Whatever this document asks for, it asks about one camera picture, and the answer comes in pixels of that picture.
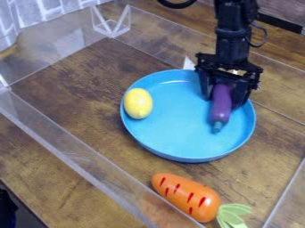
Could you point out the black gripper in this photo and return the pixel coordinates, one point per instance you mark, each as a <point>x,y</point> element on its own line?
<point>228,65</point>

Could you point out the purple toy eggplant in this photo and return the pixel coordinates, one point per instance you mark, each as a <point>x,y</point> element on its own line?
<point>221,106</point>

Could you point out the blue round tray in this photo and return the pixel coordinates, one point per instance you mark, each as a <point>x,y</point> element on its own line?
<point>177,131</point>

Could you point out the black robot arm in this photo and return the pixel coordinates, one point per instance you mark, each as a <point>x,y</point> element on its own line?
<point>236,14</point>

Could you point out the yellow toy lemon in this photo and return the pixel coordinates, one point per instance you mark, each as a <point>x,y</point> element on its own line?
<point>138,103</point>

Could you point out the orange toy carrot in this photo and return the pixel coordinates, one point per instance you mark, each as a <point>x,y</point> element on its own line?
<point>199,201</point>

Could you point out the clear acrylic corner bracket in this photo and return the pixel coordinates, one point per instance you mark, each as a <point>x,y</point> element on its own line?
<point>112,28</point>

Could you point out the clear acrylic enclosure wall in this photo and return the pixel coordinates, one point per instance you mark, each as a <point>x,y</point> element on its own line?
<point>69,159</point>

